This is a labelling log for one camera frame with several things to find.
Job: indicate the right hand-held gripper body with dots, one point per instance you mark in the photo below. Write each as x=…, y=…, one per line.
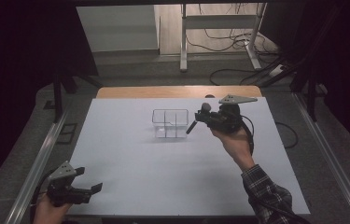
x=225, y=119

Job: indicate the black metal stand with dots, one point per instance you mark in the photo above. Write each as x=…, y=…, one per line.
x=58, y=93

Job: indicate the white power strip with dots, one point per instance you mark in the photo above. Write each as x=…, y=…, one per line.
x=276, y=70

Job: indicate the white table mat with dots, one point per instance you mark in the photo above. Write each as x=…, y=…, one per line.
x=169, y=174

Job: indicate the person's left hand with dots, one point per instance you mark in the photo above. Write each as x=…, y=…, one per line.
x=49, y=213

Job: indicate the white board panel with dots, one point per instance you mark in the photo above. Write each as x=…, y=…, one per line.
x=116, y=28

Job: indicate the clear plastic organizer box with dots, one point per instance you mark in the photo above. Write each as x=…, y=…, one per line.
x=170, y=123

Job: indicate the black curtain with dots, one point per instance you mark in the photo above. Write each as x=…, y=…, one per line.
x=337, y=62
x=17, y=77

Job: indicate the aluminium rail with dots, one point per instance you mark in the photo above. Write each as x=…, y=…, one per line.
x=35, y=174
x=331, y=158

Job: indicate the white metal desk frame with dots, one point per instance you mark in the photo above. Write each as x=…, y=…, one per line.
x=222, y=21

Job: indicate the person's right hand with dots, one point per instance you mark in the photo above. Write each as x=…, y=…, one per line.
x=235, y=146

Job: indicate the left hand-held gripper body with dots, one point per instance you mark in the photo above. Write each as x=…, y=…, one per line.
x=62, y=186

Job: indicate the black makeup brush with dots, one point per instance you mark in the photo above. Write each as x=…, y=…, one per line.
x=205, y=107

